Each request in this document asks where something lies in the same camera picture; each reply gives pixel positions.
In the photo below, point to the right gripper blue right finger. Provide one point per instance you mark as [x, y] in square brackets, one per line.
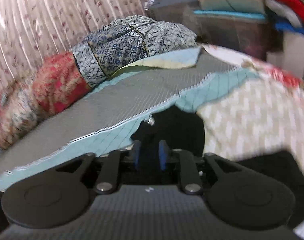
[163, 154]

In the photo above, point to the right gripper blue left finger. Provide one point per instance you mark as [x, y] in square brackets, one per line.
[136, 153]

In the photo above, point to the black pants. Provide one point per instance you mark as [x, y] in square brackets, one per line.
[186, 131]

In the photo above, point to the patterned bedsheet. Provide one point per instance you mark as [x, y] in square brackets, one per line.
[74, 176]

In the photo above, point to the red floral rolled quilt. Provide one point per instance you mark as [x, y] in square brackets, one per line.
[29, 101]

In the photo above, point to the clear plastic storage bin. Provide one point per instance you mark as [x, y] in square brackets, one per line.
[247, 33]

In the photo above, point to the pink floral curtain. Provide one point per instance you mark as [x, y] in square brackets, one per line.
[31, 30]

